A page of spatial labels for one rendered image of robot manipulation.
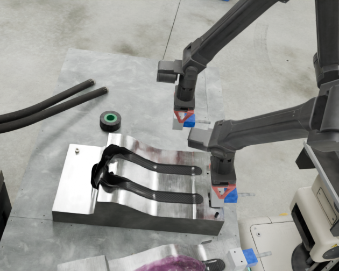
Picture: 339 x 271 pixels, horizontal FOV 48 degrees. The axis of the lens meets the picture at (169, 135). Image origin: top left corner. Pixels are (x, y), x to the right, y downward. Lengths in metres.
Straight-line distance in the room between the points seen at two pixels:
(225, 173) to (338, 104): 0.50
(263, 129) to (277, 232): 1.23
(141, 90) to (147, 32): 1.93
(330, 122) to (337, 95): 0.05
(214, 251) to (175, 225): 0.14
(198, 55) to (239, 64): 2.30
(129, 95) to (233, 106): 1.45
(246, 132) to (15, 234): 0.73
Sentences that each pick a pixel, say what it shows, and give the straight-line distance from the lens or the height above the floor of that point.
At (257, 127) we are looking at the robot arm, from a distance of 0.78.
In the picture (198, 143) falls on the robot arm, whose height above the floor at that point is 1.10.
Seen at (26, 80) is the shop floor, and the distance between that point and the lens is 2.94.
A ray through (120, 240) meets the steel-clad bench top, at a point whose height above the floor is 0.80.
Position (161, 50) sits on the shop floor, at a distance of 3.30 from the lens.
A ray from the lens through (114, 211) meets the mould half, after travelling 1.11.
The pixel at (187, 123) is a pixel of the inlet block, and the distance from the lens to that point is 1.30.
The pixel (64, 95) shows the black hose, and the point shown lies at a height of 0.85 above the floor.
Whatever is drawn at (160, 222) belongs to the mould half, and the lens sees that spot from 1.15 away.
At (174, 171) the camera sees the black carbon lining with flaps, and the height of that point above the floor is 0.88.
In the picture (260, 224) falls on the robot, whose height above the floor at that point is 0.28.
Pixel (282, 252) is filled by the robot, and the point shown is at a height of 0.28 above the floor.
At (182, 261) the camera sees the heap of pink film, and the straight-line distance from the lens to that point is 1.04.
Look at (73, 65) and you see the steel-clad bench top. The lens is 1.73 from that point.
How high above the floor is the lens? 1.84
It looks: 46 degrees down
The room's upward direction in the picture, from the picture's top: 12 degrees clockwise
